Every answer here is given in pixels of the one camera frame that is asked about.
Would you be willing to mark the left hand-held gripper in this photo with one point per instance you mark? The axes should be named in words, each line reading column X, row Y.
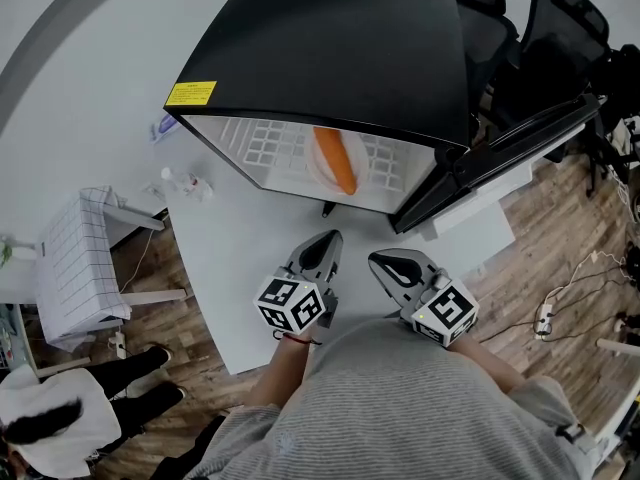
column 290, row 303

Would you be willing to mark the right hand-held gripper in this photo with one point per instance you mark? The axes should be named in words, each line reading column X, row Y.
column 445, row 313

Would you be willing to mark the orange carrot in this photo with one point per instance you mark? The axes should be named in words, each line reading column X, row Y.
column 336, row 160

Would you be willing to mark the white round plate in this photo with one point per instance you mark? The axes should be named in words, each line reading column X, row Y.
column 361, row 160

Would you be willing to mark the black mini fridge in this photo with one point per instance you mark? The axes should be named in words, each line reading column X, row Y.
column 325, row 53

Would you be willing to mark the person's left forearm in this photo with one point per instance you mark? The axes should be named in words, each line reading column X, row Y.
column 280, row 373

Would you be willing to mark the person's right forearm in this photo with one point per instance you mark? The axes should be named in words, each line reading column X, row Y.
column 487, row 363

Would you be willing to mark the person's grey striped sweater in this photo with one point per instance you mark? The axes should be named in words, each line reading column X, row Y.
column 400, row 408

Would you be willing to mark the white power strip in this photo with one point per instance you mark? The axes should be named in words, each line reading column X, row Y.
column 119, row 344
column 544, row 320

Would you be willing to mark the clear plastic bottle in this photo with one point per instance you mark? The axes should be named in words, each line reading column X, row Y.
column 192, row 184

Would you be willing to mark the blue and white tissue pack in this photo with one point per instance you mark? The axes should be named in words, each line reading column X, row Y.
column 162, row 128

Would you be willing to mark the grid pattern tablecloth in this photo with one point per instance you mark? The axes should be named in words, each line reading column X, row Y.
column 75, row 268

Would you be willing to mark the black mesh office chair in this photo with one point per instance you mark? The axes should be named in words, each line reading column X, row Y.
column 555, row 53
column 480, row 33

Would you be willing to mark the small green plant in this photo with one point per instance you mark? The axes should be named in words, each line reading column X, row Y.
column 5, row 254

